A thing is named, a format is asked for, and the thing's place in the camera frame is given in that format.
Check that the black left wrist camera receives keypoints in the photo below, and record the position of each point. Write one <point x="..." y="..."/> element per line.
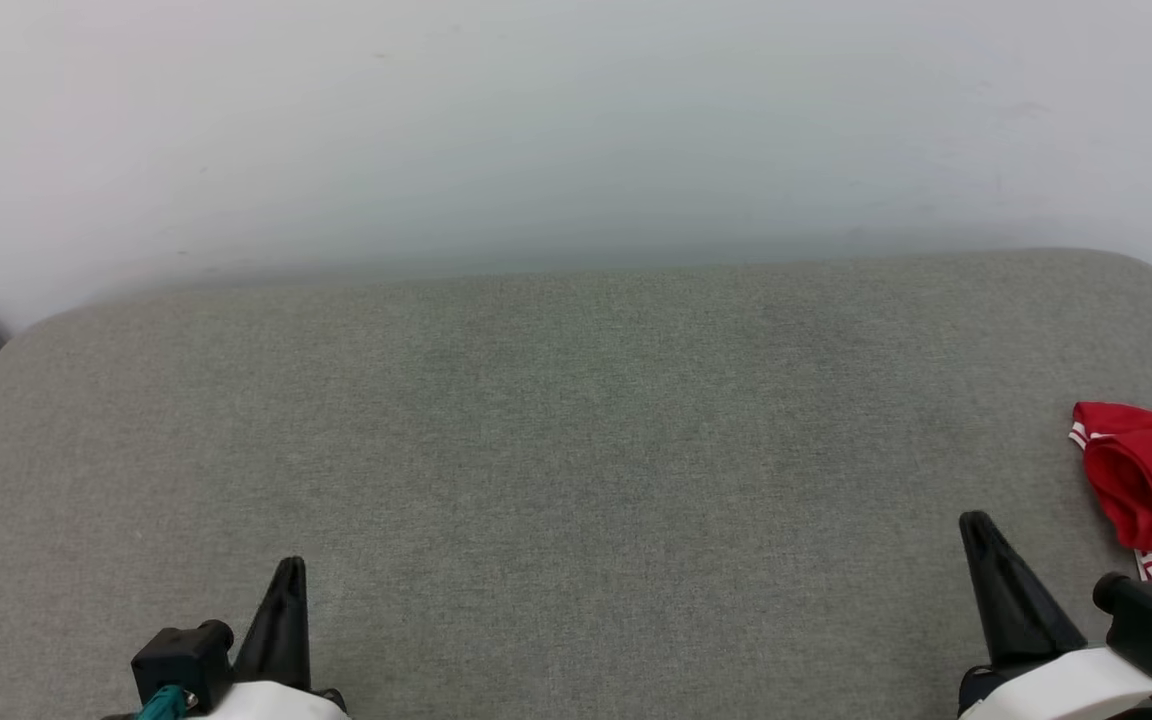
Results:
<point x="181" y="660"/>

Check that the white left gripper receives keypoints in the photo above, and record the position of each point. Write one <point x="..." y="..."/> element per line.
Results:
<point x="271" y="703"/>

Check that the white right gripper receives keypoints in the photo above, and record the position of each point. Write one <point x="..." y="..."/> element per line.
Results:
<point x="1066" y="690"/>

